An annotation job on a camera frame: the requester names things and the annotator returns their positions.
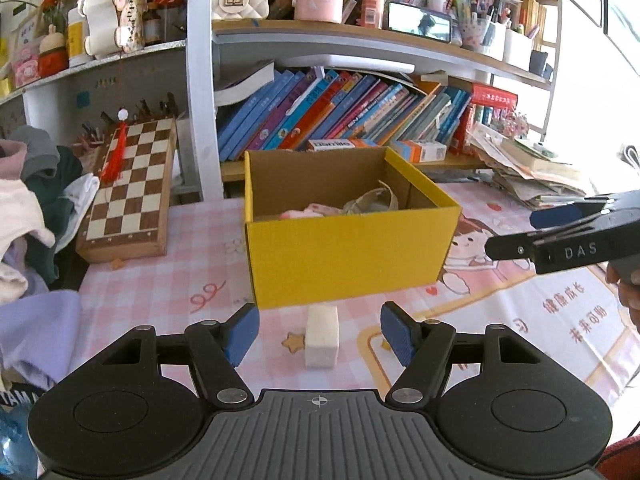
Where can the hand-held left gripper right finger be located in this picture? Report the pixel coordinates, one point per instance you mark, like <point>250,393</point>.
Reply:
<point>397,332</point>

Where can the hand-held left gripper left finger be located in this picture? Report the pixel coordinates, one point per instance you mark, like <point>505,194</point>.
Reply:
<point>242,332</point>

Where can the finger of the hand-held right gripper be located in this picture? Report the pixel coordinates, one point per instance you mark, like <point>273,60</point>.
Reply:
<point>515,247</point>
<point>565,216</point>

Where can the white foam block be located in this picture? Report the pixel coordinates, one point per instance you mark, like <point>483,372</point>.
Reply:
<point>322,340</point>

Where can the yellow cardboard box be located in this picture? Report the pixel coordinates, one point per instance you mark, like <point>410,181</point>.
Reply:
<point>345,255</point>

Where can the pink checked desktop mat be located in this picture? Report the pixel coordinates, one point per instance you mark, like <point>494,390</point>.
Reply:
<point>150,285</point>

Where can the person's right hand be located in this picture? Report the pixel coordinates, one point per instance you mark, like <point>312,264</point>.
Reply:
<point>626,287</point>

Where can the pile of papers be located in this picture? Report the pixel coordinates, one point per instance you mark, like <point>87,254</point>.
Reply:
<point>525,170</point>

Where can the thick red book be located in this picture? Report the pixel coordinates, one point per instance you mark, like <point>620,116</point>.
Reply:
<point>495,102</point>

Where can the orange and white carton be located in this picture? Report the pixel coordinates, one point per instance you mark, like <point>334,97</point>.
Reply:
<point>420,151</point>

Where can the pink plush toy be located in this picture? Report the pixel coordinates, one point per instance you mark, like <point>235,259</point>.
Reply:
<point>310,211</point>

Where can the wooden chessboard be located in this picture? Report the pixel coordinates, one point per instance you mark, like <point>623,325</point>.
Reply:
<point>135,200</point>

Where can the white pen holder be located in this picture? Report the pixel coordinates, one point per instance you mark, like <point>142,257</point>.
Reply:
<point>517,50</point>
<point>492,42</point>

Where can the long white orange carton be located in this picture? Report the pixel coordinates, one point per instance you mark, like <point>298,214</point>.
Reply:
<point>335,145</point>

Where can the lilac garment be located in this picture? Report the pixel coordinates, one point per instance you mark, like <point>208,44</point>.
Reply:
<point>35,330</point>

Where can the white cloth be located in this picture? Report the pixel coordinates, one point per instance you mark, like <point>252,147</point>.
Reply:
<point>80,195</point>

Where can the red clothing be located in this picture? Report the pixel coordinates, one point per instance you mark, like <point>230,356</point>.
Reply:
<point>622,460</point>

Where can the red tassel ornament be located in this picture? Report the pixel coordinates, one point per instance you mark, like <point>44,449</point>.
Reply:
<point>117,155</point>

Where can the row of leaning blue books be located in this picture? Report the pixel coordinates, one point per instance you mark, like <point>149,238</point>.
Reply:
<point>340,110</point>

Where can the dark green garment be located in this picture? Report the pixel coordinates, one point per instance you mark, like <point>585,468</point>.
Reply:
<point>55,185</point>

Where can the small mirror on shelf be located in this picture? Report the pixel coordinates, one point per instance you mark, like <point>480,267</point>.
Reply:
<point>420,22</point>

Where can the thick grey book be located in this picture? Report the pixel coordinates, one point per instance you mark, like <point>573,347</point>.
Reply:
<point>245,85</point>

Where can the white wooden bookshelf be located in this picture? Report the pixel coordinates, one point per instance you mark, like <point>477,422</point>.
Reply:
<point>202,85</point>

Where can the blue water bottle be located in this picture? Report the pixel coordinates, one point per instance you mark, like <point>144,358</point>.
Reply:
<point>12,435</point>

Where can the cream garment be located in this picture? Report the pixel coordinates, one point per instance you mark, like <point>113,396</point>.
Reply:
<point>17,215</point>

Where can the grey garment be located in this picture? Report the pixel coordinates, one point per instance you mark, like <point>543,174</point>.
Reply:
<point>35,145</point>

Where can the pink garment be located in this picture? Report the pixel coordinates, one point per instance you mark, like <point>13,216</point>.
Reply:
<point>10,160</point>

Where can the brown glass bottle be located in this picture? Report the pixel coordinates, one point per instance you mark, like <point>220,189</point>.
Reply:
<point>152,27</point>

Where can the wooden doll red base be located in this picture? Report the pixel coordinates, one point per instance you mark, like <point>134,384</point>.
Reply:
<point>52,55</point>

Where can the white jar yellow label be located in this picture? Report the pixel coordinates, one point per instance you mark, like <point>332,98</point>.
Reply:
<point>77,35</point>

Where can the pink box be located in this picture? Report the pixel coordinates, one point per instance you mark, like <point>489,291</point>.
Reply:
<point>25,69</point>

